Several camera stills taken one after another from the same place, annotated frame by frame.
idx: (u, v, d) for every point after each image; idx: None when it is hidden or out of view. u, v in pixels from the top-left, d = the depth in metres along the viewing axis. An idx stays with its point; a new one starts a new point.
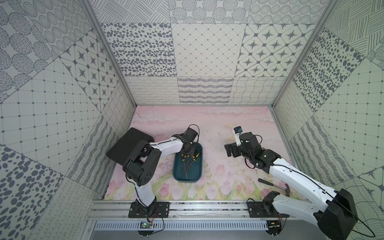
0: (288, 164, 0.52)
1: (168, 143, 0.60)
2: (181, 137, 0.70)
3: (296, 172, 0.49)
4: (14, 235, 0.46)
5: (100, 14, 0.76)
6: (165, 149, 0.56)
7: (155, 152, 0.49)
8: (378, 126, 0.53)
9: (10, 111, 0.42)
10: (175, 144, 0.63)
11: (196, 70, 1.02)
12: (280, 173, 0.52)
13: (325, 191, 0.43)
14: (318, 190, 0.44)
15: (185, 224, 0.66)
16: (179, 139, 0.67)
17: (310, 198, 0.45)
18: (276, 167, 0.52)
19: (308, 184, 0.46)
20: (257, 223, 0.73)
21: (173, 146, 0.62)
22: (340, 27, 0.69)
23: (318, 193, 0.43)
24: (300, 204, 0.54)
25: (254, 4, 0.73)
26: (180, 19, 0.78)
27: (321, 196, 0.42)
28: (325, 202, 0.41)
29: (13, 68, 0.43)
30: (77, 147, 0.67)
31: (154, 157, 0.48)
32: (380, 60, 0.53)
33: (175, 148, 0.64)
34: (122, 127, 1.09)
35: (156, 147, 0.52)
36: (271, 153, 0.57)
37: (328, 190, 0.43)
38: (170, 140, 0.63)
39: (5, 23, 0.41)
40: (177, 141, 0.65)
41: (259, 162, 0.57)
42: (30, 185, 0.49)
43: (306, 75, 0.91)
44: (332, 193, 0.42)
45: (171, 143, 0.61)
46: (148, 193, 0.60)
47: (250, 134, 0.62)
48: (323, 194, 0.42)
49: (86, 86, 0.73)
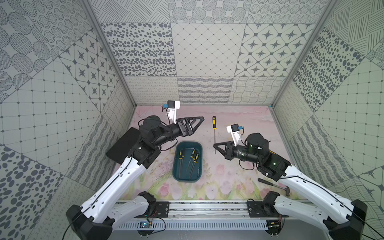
0: (301, 173, 0.49)
1: (111, 189, 0.41)
2: (144, 147, 0.49)
3: (310, 183, 0.46)
4: (14, 235, 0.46)
5: (100, 14, 0.76)
6: (109, 202, 0.40)
7: (86, 227, 0.36)
8: (378, 126, 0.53)
9: (10, 111, 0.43)
10: (125, 180, 0.43)
11: (196, 70, 1.02)
12: (295, 184, 0.48)
13: (343, 204, 0.41)
14: (336, 204, 0.41)
15: (184, 224, 0.66)
16: (135, 159, 0.46)
17: (328, 211, 0.43)
18: (289, 178, 0.48)
19: (326, 198, 0.43)
20: (258, 223, 0.73)
21: (122, 188, 0.43)
22: (340, 27, 0.69)
23: (337, 207, 0.41)
24: (302, 207, 0.55)
25: (254, 4, 0.73)
26: (180, 19, 0.78)
27: (340, 210, 0.40)
28: (345, 217, 0.39)
29: (13, 68, 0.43)
30: (77, 146, 0.67)
31: (85, 236, 0.35)
32: (379, 60, 0.53)
33: (130, 181, 0.45)
34: (122, 127, 1.09)
35: (96, 208, 0.38)
36: (279, 161, 0.52)
37: (347, 203, 0.41)
38: (116, 178, 0.43)
39: (5, 22, 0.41)
40: (127, 174, 0.44)
41: (268, 170, 0.51)
42: (30, 185, 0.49)
43: (306, 75, 0.91)
44: (350, 205, 0.41)
45: (119, 183, 0.42)
46: (132, 213, 0.55)
47: (260, 138, 0.52)
48: (342, 208, 0.41)
49: (86, 86, 0.73)
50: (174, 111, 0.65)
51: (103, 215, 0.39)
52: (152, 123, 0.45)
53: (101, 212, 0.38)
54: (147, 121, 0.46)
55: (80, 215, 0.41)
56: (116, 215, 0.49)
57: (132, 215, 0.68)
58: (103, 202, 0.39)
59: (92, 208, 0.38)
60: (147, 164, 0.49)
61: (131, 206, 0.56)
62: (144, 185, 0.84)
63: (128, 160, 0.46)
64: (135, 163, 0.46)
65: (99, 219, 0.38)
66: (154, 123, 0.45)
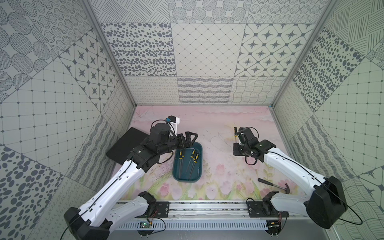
0: (283, 152, 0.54)
1: (109, 192, 0.41)
2: (145, 150, 0.49)
3: (288, 160, 0.51)
4: (14, 235, 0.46)
5: (100, 14, 0.76)
6: (107, 206, 0.40)
7: (82, 230, 0.36)
8: (378, 126, 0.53)
9: (10, 111, 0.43)
10: (124, 184, 0.43)
11: (196, 70, 1.02)
12: (274, 160, 0.54)
13: (315, 177, 0.44)
14: (307, 177, 0.45)
15: (185, 224, 0.66)
16: (134, 163, 0.46)
17: (300, 184, 0.46)
18: (270, 155, 0.54)
19: (300, 171, 0.47)
20: (258, 223, 0.73)
21: (121, 192, 0.43)
22: (340, 27, 0.69)
23: (308, 179, 0.44)
24: (288, 197, 0.57)
25: (254, 4, 0.73)
26: (180, 19, 0.78)
27: (310, 181, 0.43)
28: (313, 187, 0.42)
29: (14, 68, 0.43)
30: (77, 146, 0.67)
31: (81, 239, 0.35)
32: (379, 60, 0.53)
33: (129, 185, 0.45)
34: (122, 127, 1.09)
35: (93, 212, 0.38)
36: (266, 143, 0.59)
37: (318, 177, 0.44)
38: (115, 181, 0.43)
39: (5, 22, 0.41)
40: (126, 178, 0.44)
41: (255, 150, 0.59)
42: (30, 185, 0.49)
43: (306, 75, 0.91)
44: (321, 179, 0.43)
45: (117, 187, 0.42)
46: (130, 215, 0.54)
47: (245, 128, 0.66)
48: (312, 180, 0.44)
49: (86, 86, 0.73)
50: (173, 126, 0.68)
51: (100, 219, 0.39)
52: (163, 127, 0.50)
53: (99, 215, 0.38)
54: (158, 125, 0.50)
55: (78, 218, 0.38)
56: (114, 217, 0.48)
57: (132, 216, 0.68)
58: (101, 205, 0.39)
59: (90, 211, 0.39)
60: (147, 168, 0.49)
61: (130, 208, 0.56)
62: (144, 185, 0.84)
63: (128, 163, 0.46)
64: (134, 167, 0.46)
65: (96, 223, 0.38)
66: (165, 127, 0.50)
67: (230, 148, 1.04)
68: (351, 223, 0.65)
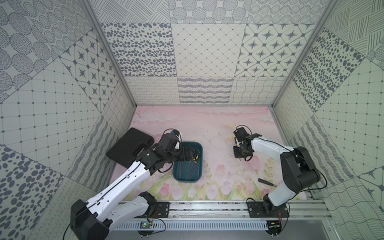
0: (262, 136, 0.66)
1: (117, 188, 0.44)
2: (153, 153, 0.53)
3: (268, 140, 0.61)
4: (14, 235, 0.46)
5: (100, 14, 0.76)
6: (114, 202, 0.42)
7: (89, 222, 0.37)
8: (378, 126, 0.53)
9: (10, 111, 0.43)
10: (130, 182, 0.46)
11: (197, 70, 1.02)
12: (258, 143, 0.63)
13: (285, 147, 0.53)
14: (279, 147, 0.54)
15: (185, 224, 0.66)
16: (142, 164, 0.50)
17: (277, 156, 0.54)
18: (254, 140, 0.65)
19: (275, 145, 0.56)
20: (257, 223, 0.73)
21: (128, 190, 0.46)
22: (340, 27, 0.69)
23: (279, 148, 0.53)
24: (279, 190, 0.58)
25: (254, 4, 0.73)
26: (180, 19, 0.78)
27: (280, 149, 0.53)
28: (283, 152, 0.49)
29: (13, 68, 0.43)
30: (77, 146, 0.67)
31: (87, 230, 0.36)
32: (380, 60, 0.53)
33: (136, 184, 0.48)
34: (122, 127, 1.09)
35: (100, 205, 0.40)
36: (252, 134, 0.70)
37: (288, 146, 0.53)
38: (123, 178, 0.46)
39: (5, 23, 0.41)
40: (133, 177, 0.46)
41: (244, 140, 0.70)
42: (30, 185, 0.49)
43: (306, 75, 0.91)
44: (290, 147, 0.52)
45: (124, 184, 0.45)
46: (129, 214, 0.54)
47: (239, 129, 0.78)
48: (282, 148, 0.53)
49: (86, 86, 0.73)
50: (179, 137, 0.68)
51: (106, 213, 0.41)
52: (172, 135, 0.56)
53: (105, 210, 0.40)
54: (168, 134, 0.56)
55: (85, 209, 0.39)
56: (114, 216, 0.49)
57: (132, 216, 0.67)
58: (108, 200, 0.41)
59: (97, 204, 0.40)
60: (153, 171, 0.53)
61: (129, 207, 0.56)
62: (143, 185, 0.84)
63: (136, 164, 0.50)
64: (142, 169, 0.48)
65: (102, 217, 0.40)
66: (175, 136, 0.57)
67: (230, 148, 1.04)
68: (351, 223, 0.65)
